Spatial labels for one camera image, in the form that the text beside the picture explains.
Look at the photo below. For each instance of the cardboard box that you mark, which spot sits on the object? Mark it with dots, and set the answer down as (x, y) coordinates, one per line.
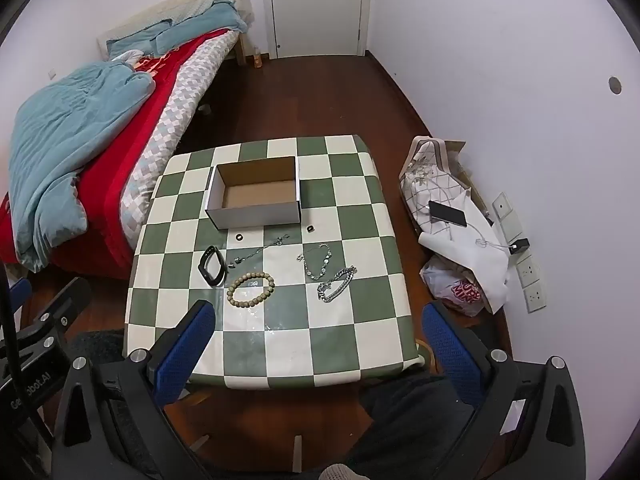
(470, 175)
(257, 200)

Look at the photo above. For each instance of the white door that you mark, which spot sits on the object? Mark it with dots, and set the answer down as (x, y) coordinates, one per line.
(315, 10)

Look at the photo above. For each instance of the cream headboard cover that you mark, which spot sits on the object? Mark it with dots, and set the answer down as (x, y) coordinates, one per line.
(165, 7)

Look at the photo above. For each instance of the wooden bed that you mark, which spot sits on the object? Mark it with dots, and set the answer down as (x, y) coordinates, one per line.
(150, 125)

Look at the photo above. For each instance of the black smartphone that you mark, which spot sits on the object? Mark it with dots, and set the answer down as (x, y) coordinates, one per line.
(447, 213)

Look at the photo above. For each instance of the flat cardboard box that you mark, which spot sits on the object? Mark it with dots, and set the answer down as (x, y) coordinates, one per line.
(470, 175)

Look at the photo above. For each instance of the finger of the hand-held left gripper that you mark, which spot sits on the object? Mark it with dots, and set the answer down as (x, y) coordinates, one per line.
(60, 310)
(20, 295)

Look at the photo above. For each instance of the black charger plug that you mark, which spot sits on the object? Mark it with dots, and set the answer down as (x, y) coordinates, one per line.
(519, 246)

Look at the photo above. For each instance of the white plastic bag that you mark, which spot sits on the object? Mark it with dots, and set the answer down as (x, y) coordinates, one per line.
(452, 285)

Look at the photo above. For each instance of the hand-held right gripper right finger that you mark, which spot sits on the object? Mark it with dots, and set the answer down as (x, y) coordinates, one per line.
(450, 355)

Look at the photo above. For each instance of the black bangle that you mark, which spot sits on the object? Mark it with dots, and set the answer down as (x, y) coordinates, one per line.
(204, 265)

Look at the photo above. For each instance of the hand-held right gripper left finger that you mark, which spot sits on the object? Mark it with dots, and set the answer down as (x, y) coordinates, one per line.
(182, 355)

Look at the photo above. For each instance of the light blue pillow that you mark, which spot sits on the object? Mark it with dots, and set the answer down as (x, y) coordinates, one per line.
(135, 40)

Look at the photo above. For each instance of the large light blue blanket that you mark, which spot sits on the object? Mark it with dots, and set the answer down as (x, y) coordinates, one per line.
(65, 140)

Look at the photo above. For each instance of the small light blue blanket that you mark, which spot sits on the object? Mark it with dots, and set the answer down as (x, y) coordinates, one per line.
(210, 20)

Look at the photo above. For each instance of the red blanket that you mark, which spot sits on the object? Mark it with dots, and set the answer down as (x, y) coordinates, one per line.
(110, 180)

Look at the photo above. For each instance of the green white checkered table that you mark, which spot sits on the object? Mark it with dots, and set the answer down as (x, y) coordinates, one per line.
(310, 330)

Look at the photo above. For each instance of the person's grey sock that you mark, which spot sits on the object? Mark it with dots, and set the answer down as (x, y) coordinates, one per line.
(337, 473)

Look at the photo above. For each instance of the grey white checked sheet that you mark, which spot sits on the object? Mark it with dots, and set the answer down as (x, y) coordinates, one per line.
(170, 120)

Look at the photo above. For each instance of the round wall hole cover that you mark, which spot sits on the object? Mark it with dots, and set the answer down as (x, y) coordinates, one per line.
(615, 85)

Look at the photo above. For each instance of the person's dark trouser leg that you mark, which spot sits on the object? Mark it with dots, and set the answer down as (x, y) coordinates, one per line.
(410, 420)

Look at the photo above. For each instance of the small orange bottle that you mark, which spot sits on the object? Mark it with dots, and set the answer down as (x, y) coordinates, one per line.
(258, 60)

